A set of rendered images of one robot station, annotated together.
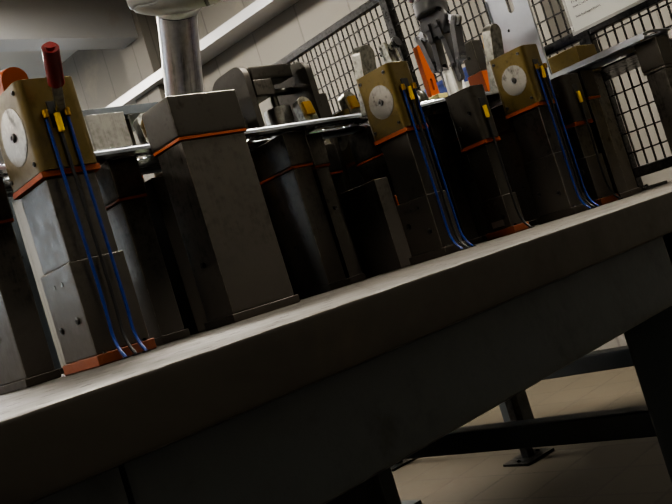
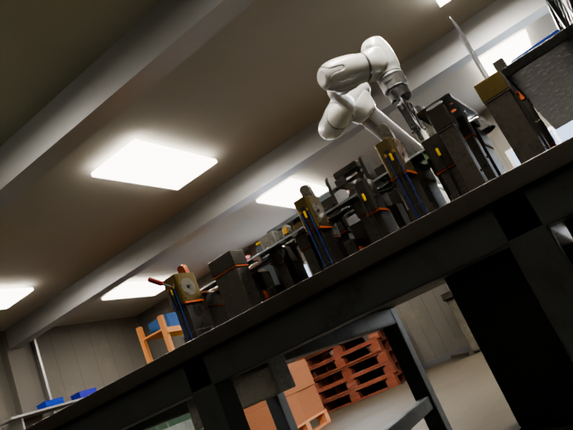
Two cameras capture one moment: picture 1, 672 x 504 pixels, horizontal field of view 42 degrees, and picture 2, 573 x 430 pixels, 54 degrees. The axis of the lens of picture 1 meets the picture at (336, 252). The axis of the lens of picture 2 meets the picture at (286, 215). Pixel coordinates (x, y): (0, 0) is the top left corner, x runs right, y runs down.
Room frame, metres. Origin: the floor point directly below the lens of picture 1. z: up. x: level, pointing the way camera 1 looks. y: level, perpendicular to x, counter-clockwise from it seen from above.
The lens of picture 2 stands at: (0.85, -1.85, 0.49)
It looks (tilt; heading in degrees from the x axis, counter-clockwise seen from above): 16 degrees up; 70
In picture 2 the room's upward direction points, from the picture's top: 24 degrees counter-clockwise
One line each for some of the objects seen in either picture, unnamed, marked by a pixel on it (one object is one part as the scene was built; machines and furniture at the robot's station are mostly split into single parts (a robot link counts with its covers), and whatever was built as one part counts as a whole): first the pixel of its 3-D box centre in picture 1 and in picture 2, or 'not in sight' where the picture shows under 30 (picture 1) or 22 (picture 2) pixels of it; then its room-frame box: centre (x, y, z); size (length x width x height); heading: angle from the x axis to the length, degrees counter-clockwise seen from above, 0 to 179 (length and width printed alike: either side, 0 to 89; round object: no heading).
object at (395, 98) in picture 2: (433, 16); (402, 101); (1.94, -0.36, 1.21); 0.08 x 0.07 x 0.09; 41
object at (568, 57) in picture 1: (594, 124); (520, 133); (2.02, -0.66, 0.88); 0.08 x 0.08 x 0.36; 41
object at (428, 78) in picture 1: (449, 143); not in sight; (2.12, -0.34, 0.95); 0.03 x 0.01 x 0.50; 131
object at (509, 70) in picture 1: (544, 133); (411, 192); (1.74, -0.47, 0.87); 0.12 x 0.07 x 0.35; 41
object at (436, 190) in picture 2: (464, 177); (436, 205); (1.90, -0.32, 0.84); 0.12 x 0.05 x 0.29; 41
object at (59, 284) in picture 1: (74, 225); (191, 320); (1.10, 0.31, 0.88); 0.14 x 0.09 x 0.36; 41
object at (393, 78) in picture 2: not in sight; (393, 84); (1.94, -0.36, 1.28); 0.09 x 0.09 x 0.06
